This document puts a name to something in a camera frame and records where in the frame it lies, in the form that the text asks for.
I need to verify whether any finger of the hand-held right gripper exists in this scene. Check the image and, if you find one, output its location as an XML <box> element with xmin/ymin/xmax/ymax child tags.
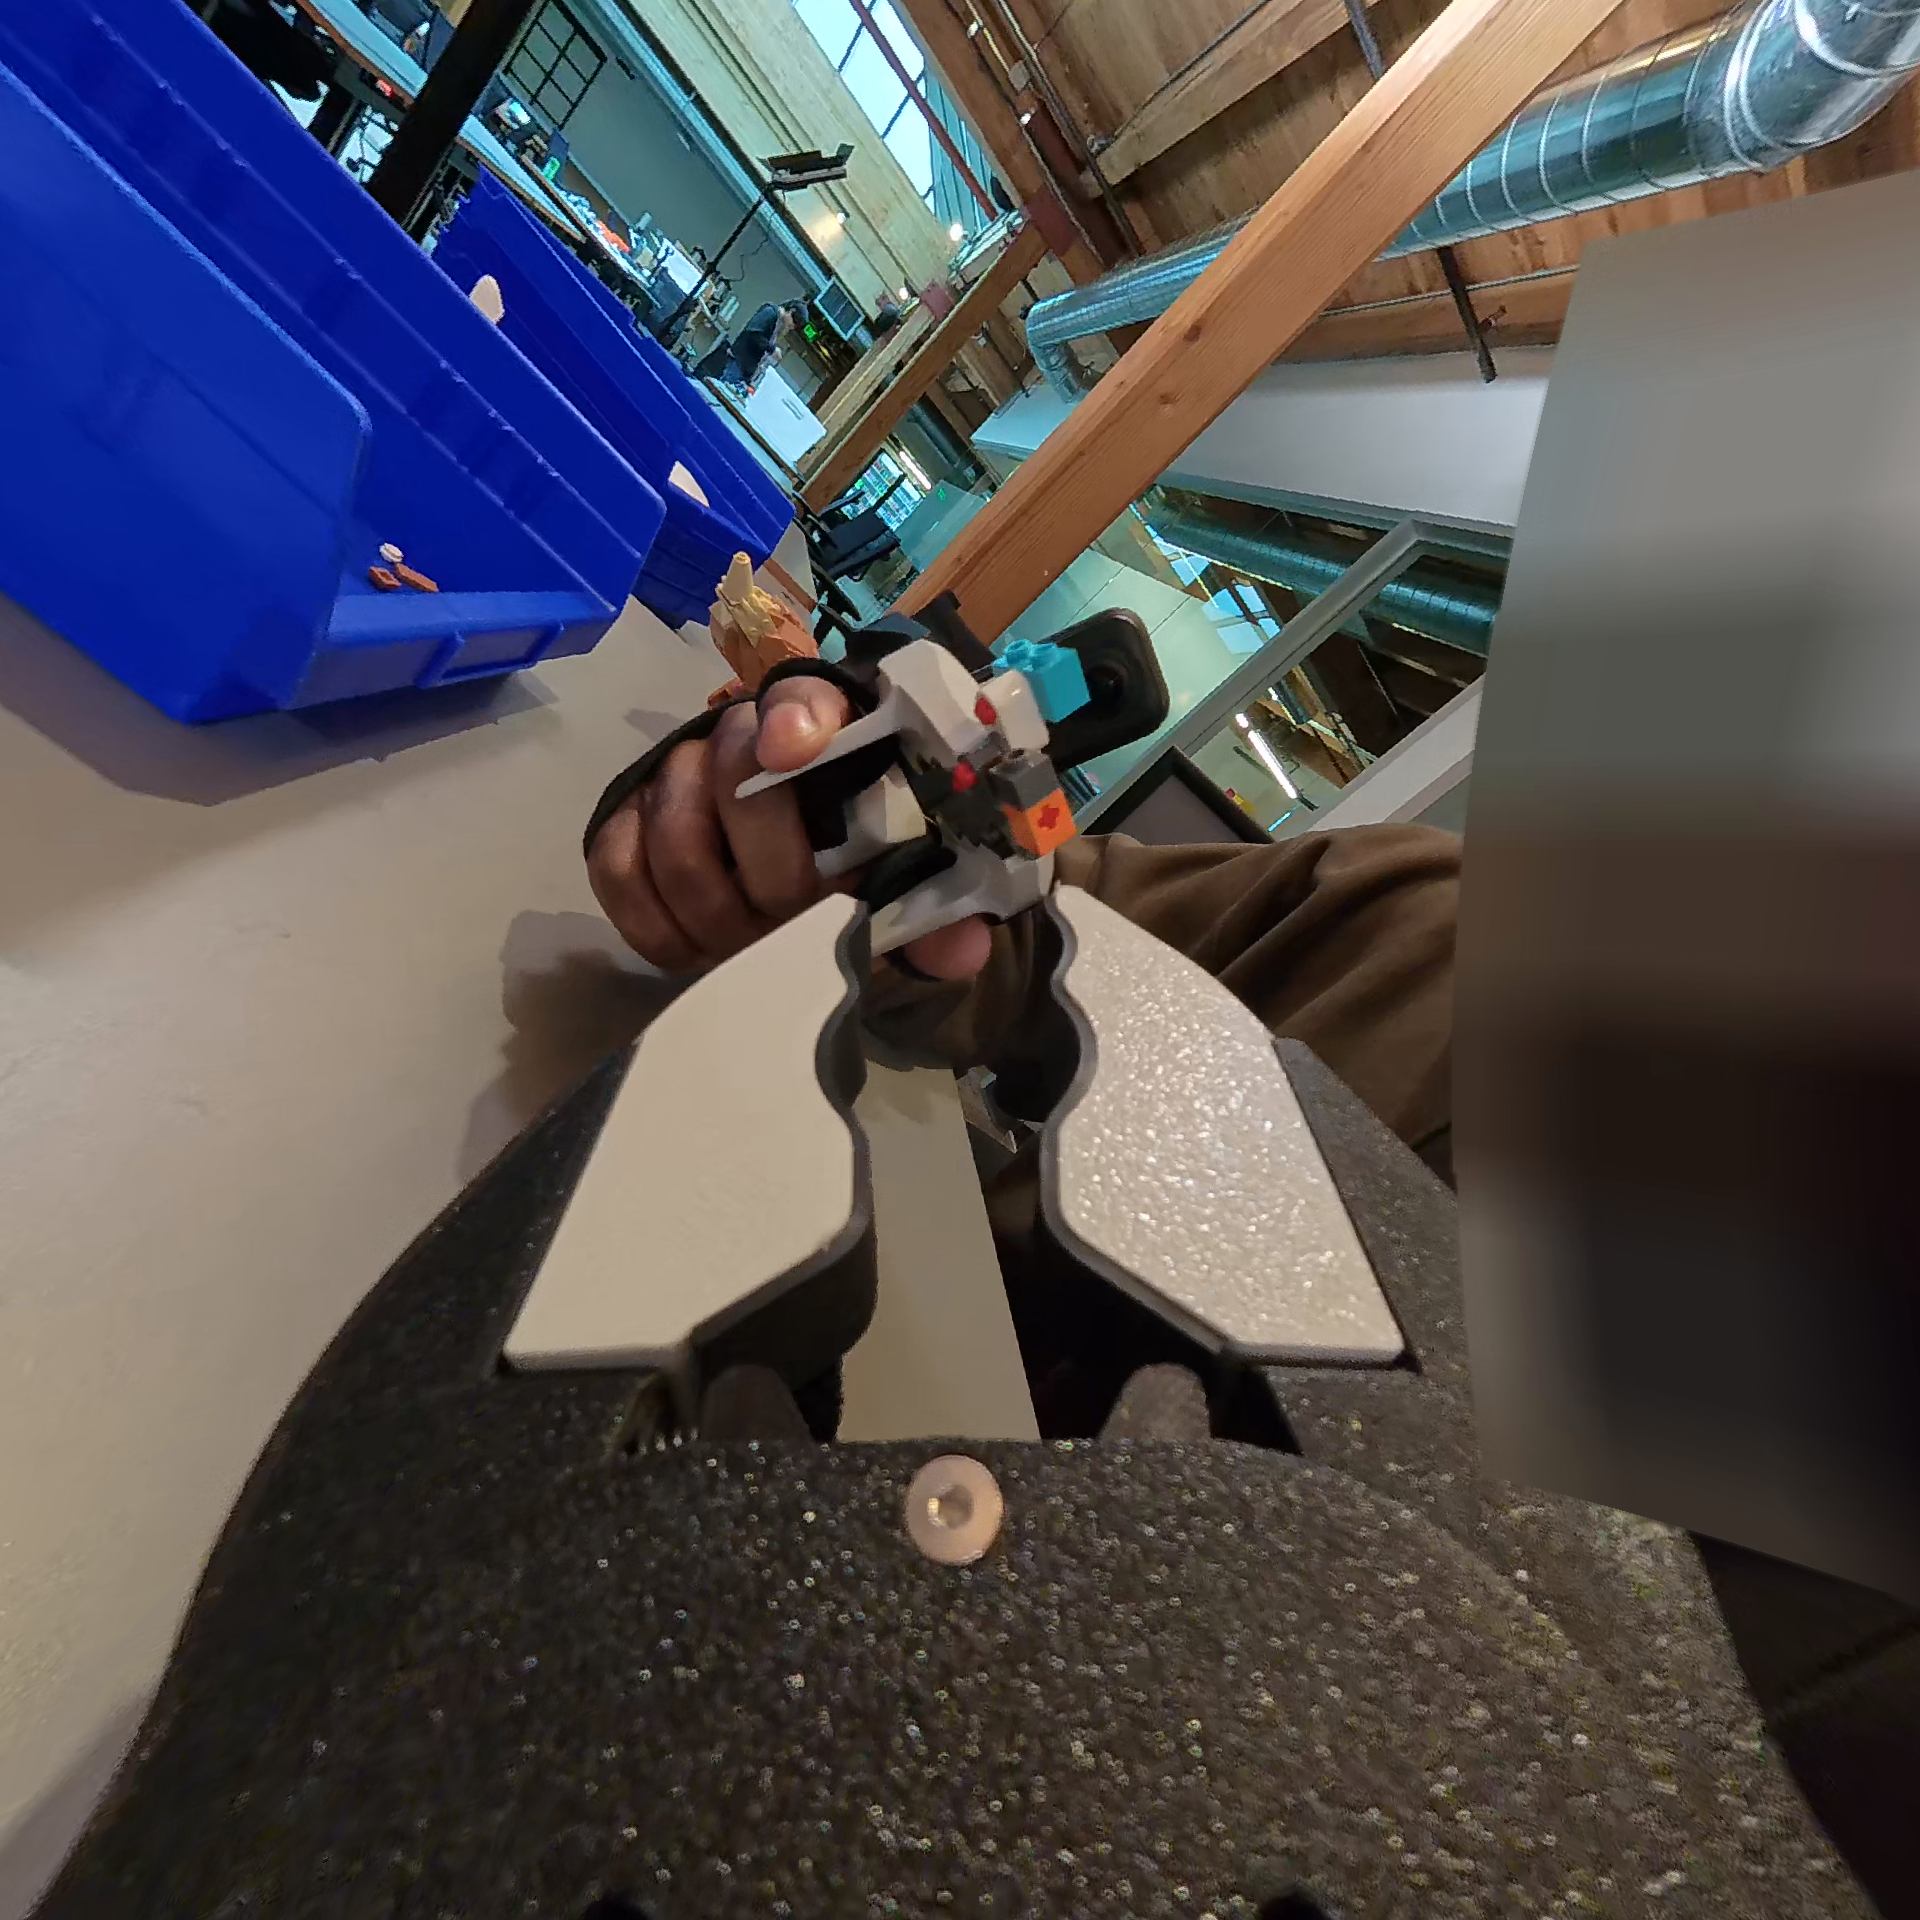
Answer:
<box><xmin>878</xmin><ymin>641</ymin><xmax>1045</xmax><ymax>789</ymax></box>
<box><xmin>862</xmin><ymin>854</ymin><xmax>1057</xmax><ymax>964</ymax></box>

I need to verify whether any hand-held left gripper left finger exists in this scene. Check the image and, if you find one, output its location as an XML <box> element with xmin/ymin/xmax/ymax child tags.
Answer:
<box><xmin>505</xmin><ymin>896</ymin><xmax>880</xmax><ymax>1418</ymax></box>

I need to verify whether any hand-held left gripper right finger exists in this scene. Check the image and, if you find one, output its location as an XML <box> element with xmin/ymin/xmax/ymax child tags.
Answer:
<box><xmin>1041</xmin><ymin>884</ymin><xmax>1413</xmax><ymax>1418</ymax></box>

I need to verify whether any teal grey red brick assembly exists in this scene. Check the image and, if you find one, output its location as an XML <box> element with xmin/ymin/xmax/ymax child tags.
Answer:
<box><xmin>930</xmin><ymin>638</ymin><xmax>1092</xmax><ymax>840</ymax></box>

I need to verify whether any person's right forearm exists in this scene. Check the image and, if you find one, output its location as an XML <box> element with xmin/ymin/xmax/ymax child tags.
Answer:
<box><xmin>1049</xmin><ymin>822</ymin><xmax>1464</xmax><ymax>1186</ymax></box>

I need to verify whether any grey desk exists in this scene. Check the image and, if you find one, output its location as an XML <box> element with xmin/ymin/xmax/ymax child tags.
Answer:
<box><xmin>0</xmin><ymin>526</ymin><xmax>1052</xmax><ymax>1920</ymax></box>

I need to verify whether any person's right hand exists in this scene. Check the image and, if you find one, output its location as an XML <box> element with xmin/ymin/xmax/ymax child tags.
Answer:
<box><xmin>584</xmin><ymin>660</ymin><xmax>1078</xmax><ymax>1125</ymax></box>

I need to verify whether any grey black-framed monitor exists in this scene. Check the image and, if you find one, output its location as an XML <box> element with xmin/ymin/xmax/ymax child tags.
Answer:
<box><xmin>1078</xmin><ymin>748</ymin><xmax>1278</xmax><ymax>840</ymax></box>

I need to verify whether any black office chair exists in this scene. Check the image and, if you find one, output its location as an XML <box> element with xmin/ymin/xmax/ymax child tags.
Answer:
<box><xmin>796</xmin><ymin>487</ymin><xmax>902</xmax><ymax>632</ymax></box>

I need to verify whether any brown tan toy figure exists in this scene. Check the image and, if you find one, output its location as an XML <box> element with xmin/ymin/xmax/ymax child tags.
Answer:
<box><xmin>703</xmin><ymin>550</ymin><xmax>825</xmax><ymax>706</ymax></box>

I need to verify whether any white box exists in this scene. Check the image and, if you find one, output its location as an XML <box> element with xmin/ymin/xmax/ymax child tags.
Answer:
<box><xmin>745</xmin><ymin>367</ymin><xmax>828</xmax><ymax>466</ymax></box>

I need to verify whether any wooden ceiling beam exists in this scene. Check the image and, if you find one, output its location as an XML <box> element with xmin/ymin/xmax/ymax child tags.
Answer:
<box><xmin>890</xmin><ymin>0</ymin><xmax>1622</xmax><ymax>632</ymax></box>

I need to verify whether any blue plastic bin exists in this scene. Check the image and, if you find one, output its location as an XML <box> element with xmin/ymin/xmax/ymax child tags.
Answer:
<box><xmin>433</xmin><ymin>165</ymin><xmax>798</xmax><ymax>632</ymax></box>
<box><xmin>0</xmin><ymin>0</ymin><xmax>669</xmax><ymax>724</ymax></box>

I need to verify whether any black light stand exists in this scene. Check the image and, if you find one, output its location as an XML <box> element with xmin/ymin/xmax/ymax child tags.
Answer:
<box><xmin>703</xmin><ymin>143</ymin><xmax>856</xmax><ymax>302</ymax></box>

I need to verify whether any black pole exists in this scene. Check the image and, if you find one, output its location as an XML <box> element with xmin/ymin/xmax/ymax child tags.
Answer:
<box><xmin>368</xmin><ymin>0</ymin><xmax>541</xmax><ymax>225</ymax></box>

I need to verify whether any silver air duct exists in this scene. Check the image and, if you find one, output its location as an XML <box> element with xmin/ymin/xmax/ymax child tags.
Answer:
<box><xmin>1025</xmin><ymin>0</ymin><xmax>1920</xmax><ymax>400</ymax></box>
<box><xmin>1140</xmin><ymin>495</ymin><xmax>1501</xmax><ymax>640</ymax></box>

